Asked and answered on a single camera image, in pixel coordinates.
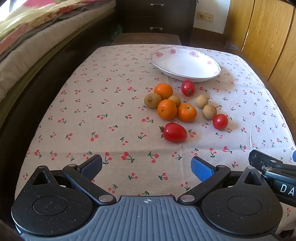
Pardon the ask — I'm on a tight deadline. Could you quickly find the dark nightstand drawer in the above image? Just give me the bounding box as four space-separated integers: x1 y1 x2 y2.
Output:
122 22 192 35
122 0 193 22

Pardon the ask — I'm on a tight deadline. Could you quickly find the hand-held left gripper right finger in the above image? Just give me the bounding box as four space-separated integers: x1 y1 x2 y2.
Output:
179 156 264 206

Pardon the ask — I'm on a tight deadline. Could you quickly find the beige quilted mattress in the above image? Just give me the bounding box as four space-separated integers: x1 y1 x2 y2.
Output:
0 9 116 100

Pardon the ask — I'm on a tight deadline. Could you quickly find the orange tangerine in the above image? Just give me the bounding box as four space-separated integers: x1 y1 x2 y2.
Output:
178 104 197 122
157 99 177 120
154 83 173 100

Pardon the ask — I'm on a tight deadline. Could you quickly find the large brown longan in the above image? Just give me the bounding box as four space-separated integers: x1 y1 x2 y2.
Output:
144 93 162 108

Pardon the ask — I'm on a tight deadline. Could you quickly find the beige wall socket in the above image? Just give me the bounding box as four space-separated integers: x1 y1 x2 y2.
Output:
196 11 214 23

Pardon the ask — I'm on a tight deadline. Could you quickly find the small red tomato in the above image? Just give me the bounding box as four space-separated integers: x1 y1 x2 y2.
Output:
181 80 196 96
212 114 228 130

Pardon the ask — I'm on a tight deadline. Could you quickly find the large red tomato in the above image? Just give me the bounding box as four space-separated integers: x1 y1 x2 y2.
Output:
159 123 188 143

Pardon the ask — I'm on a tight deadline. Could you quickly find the brown wooden stool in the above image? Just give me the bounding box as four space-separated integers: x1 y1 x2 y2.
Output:
112 33 182 46

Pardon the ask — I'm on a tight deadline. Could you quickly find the dark wooden nightstand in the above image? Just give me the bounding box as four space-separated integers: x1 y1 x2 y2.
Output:
117 0 197 36

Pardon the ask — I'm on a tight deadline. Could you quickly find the cherry print tablecloth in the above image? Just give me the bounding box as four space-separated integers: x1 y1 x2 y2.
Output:
15 44 296 234

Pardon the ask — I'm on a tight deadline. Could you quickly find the small tan longan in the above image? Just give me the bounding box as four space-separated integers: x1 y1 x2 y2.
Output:
195 95 209 109
168 95 181 107
203 104 217 120

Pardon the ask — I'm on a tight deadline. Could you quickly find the floral blanket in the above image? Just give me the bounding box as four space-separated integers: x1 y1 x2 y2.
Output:
0 0 116 41

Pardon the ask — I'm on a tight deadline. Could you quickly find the white floral rim plate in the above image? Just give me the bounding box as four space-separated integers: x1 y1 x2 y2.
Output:
149 46 221 82

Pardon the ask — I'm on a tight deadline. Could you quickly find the light wooden wardrobe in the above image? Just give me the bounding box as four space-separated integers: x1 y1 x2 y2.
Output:
225 0 296 118

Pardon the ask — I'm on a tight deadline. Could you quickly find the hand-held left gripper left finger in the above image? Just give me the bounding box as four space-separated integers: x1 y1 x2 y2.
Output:
32 154 116 206

